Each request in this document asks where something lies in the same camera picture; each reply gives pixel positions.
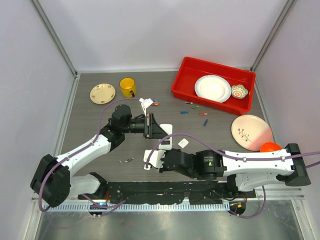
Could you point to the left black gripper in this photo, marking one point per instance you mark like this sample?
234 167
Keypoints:
151 129

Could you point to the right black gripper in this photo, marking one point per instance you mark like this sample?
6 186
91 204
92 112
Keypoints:
164 168

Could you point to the white remote control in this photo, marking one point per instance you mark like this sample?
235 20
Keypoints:
168 142

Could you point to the white battery cover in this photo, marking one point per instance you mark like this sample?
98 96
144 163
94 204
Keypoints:
183 143

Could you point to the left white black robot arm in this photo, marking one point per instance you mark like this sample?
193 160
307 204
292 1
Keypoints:
54 179

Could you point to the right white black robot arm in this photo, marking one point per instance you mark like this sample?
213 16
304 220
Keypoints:
244 171

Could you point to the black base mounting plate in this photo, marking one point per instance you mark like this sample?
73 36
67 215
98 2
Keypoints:
169 192

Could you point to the yellow mug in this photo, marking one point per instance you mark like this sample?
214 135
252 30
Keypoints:
128 87

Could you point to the cream floral plate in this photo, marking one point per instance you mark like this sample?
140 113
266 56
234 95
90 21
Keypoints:
102 93

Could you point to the red plastic bin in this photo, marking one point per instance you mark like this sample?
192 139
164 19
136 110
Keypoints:
191 69

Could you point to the white paper plate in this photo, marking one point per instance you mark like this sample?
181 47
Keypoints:
213 87

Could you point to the pink white ceramic plate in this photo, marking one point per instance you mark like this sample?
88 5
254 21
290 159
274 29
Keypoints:
251 132

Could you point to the small patterned ceramic bowl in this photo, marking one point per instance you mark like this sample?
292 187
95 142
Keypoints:
239 91

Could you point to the orange plastic bowl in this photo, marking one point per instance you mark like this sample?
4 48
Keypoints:
270 147

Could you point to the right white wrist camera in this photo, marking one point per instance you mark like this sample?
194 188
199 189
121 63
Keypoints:
156 160

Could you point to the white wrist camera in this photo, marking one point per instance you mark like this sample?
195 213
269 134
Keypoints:
144 104
156 160

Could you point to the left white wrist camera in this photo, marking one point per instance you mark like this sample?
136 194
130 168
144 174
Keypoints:
144 104

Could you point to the white slotted cable duct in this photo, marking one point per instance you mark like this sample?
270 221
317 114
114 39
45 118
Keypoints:
185 206

